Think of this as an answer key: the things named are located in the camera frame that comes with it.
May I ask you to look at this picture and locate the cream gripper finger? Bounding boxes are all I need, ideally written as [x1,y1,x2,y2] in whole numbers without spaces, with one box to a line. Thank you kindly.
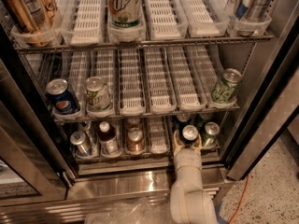
[193,136,202,155]
[172,131,184,156]

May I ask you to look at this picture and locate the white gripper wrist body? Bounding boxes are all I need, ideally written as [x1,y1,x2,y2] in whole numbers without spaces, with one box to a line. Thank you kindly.
[174,148,202,172]

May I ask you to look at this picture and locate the blue pepsi can bottom front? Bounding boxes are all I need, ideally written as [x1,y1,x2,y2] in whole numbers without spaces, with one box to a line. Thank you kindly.
[178,125,199,148]

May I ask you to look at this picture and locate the blue pepsi can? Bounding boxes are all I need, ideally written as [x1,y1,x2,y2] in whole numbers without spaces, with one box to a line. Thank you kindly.
[173,113,191,131]
[178,125,199,148]

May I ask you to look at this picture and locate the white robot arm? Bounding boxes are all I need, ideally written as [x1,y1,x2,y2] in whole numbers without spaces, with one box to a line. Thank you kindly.
[170,131,218,224]

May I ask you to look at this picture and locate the green can bottom front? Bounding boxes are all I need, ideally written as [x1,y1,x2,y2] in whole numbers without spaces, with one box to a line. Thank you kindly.
[200,121,220,147]

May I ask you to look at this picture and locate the green can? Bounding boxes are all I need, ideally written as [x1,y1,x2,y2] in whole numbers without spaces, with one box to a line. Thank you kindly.
[200,121,220,147]
[194,113,213,130]

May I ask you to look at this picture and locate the blue pepsi can bottom rear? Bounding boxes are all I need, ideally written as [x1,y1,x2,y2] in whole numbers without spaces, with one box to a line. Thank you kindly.
[173,113,191,131]

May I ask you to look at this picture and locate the green can bottom rear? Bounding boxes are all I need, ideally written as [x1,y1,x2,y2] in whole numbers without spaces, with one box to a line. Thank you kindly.
[194,113,213,130]

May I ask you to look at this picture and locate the copper can bottom front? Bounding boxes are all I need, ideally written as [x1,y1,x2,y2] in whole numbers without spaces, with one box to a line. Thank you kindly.
[127,128,145,154]

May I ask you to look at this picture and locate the copper can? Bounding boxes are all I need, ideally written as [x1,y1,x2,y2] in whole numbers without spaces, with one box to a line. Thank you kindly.
[127,128,145,154]
[125,118,142,131]

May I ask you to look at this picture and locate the copper can bottom rear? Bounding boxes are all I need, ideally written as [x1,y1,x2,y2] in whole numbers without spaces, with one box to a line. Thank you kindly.
[125,118,142,131]

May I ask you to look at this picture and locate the green can middle shelf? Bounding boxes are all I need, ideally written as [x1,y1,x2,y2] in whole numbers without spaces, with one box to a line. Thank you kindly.
[211,68,242,104]

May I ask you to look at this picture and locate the fridge right door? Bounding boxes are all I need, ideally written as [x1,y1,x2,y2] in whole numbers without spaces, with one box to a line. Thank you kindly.
[220,0,299,181]

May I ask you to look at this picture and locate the white 7up can middle shelf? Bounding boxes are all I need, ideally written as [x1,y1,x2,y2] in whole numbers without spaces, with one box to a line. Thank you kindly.
[85,77,111,112]

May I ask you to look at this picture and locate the white 7up can shelf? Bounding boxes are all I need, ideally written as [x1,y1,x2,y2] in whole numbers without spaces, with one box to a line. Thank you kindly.
[85,77,111,112]
[107,0,141,29]

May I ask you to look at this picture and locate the silver can bottom rear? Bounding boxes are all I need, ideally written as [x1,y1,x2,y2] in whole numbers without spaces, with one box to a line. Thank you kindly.
[77,121,97,145]

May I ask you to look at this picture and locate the silver can bottom front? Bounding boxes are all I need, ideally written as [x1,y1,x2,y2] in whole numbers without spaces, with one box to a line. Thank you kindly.
[70,131,92,156]

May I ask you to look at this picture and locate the blue pepsi can middle shelf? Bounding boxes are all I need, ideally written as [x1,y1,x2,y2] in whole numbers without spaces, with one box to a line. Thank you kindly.
[46,78,80,115]

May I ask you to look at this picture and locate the fridge left glass door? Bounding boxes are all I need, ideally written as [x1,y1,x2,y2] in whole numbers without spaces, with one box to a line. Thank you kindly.
[0,27,74,206]

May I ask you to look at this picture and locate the blue silver can top shelf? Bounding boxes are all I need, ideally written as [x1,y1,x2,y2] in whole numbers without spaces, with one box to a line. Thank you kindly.
[225,0,253,19]

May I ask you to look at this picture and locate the white 7up can top shelf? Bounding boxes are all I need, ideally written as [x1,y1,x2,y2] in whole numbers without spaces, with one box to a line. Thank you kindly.
[107,0,141,29]

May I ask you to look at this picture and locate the silver can top right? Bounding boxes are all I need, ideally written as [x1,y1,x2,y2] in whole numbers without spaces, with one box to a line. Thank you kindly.
[242,0,271,22]

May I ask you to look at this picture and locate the gold can top shelf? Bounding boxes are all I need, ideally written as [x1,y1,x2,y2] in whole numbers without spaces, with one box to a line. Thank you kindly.
[2,0,58,48]

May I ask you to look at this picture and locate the blue floor tape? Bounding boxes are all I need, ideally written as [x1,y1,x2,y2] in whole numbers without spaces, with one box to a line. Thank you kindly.
[215,201,228,224]

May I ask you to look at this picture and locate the brown bottle white cap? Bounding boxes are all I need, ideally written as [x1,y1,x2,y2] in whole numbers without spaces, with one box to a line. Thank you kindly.
[97,121,119,155]

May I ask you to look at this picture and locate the bottom wire shelf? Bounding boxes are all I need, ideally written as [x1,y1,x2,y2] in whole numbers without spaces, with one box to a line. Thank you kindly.
[73,145,221,165]

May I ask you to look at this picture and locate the wire shelf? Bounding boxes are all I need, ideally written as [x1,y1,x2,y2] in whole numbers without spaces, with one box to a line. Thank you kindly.
[15,32,274,54]
[50,103,241,124]
[73,145,221,165]

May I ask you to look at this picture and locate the orange cable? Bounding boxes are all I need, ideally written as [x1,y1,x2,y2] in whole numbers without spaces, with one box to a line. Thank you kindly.
[228,175,251,224]

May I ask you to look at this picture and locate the middle wire shelf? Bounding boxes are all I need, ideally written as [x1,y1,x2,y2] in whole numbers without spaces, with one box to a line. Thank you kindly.
[50,103,241,124]

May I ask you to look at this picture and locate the top wire shelf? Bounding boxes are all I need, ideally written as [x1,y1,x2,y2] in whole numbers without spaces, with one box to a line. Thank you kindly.
[15,32,274,54]

